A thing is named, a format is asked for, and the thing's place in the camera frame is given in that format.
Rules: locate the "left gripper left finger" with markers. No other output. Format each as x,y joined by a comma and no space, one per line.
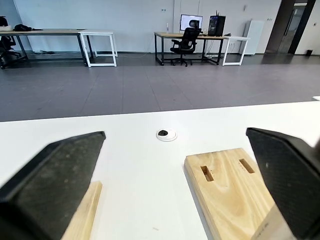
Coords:
47,180

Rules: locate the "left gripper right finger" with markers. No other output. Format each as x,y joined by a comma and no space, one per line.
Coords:
282,180

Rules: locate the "white cabinet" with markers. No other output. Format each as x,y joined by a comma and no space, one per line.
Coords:
255,37

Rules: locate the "small black bin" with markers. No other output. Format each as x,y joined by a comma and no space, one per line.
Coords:
309,52

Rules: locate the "wooden seat board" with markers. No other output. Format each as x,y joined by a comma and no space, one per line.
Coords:
232,192

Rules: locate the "black computer tower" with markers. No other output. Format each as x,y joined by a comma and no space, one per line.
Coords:
217,25

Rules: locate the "black bag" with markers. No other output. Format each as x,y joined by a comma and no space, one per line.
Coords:
23,27

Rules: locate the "wooden bar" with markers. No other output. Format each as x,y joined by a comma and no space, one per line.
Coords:
83,212

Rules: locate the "computer monitor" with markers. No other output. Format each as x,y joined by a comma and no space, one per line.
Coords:
186,22

